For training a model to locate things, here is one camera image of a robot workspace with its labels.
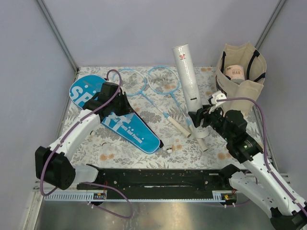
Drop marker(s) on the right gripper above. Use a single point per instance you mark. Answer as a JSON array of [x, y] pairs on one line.
[[196, 116]]

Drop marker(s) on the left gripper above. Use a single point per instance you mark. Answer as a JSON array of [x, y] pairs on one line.
[[128, 109]]

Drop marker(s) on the white shuttlecock tube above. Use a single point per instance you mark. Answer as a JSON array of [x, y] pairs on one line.
[[187, 77]]

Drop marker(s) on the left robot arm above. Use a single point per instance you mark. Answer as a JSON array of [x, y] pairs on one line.
[[53, 163]]

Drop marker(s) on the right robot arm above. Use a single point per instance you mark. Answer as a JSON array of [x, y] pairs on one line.
[[286, 209]]

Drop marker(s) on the left blue badminton racket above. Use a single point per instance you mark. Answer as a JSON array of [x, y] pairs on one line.
[[134, 83]]

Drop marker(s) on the blue badminton racket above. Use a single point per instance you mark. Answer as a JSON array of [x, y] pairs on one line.
[[134, 83], [165, 88]]

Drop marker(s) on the right blue badminton racket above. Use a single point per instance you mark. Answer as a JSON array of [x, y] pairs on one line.
[[165, 88]]

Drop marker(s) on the blue racket cover bag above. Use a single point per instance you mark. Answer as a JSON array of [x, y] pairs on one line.
[[92, 91]]

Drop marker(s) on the paper roll in tote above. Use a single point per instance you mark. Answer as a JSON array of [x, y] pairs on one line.
[[235, 73]]

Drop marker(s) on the beige canvas tote bag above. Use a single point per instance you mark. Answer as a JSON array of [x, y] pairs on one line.
[[254, 66]]

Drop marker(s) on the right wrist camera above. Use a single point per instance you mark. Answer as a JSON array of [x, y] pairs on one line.
[[216, 99]]

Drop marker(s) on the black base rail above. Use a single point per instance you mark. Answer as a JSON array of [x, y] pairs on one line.
[[160, 184]]

